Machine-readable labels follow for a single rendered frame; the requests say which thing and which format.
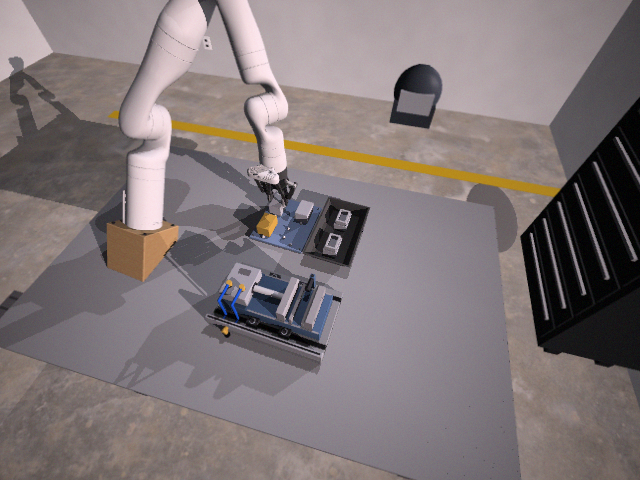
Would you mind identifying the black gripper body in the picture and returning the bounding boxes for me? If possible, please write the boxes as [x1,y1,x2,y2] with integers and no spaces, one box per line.
[271,166,289,190]

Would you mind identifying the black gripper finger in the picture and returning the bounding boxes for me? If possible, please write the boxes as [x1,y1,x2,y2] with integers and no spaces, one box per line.
[275,180,298,207]
[254,179,274,203]

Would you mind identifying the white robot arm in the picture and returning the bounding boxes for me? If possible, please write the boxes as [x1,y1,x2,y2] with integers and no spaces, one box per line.
[119,0,288,230]

